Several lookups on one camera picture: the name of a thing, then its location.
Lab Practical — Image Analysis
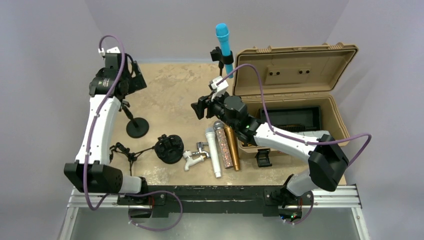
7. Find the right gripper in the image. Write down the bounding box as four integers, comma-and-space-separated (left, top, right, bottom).
192, 89, 238, 130

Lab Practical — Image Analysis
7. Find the white microphone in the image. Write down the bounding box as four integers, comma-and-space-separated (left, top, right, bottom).
205, 127, 222, 179

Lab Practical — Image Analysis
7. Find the glitter silver microphone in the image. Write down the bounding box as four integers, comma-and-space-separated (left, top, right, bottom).
213, 120, 234, 169

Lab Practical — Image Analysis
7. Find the gold microphone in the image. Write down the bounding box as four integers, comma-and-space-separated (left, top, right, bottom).
224, 125, 241, 171

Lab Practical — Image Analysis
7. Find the black stand with clip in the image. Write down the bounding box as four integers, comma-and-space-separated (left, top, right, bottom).
210, 46, 234, 77
120, 100, 150, 139

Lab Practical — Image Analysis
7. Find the black stand with shock mount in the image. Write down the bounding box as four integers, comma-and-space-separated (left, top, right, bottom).
153, 134, 185, 164

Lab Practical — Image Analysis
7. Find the black tripod shock mount stand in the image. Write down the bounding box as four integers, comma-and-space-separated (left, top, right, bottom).
109, 142, 154, 176

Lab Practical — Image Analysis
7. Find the blue microphone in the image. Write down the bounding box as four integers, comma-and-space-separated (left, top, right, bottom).
215, 23, 234, 78

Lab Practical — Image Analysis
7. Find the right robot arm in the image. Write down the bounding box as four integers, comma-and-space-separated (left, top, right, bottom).
191, 95, 349, 204

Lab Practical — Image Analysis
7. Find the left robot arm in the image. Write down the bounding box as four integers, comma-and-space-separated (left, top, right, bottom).
64, 48, 149, 205

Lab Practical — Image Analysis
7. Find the white chrome faucet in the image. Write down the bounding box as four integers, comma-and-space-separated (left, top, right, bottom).
182, 142, 211, 172

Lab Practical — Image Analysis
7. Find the tan plastic case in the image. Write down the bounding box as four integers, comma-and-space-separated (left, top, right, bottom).
231, 42, 359, 140

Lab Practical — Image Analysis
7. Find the black tray in case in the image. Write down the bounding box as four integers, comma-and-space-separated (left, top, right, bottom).
257, 106, 323, 133

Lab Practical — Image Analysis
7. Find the grey block in case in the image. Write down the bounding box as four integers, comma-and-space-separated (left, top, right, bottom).
296, 130, 330, 138

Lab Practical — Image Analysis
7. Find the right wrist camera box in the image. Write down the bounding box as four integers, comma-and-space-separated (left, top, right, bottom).
208, 76, 229, 102

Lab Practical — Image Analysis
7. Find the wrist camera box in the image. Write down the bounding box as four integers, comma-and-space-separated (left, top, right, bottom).
98, 46, 121, 57
208, 76, 229, 102

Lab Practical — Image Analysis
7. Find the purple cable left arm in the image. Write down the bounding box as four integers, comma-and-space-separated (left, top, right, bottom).
82, 34, 127, 212

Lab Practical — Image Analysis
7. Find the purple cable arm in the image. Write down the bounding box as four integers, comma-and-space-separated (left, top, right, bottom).
216, 63, 373, 168
82, 34, 127, 212

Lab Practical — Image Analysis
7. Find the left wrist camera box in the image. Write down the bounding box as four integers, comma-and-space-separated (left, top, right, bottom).
98, 46, 121, 57

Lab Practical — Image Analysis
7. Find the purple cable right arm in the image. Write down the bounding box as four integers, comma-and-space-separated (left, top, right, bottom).
216, 63, 373, 168

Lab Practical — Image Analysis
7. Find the purple cable at base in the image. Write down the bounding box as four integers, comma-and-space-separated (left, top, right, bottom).
128, 190, 184, 233

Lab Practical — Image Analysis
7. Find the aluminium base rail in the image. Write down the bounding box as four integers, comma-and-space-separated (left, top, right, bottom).
57, 184, 371, 240

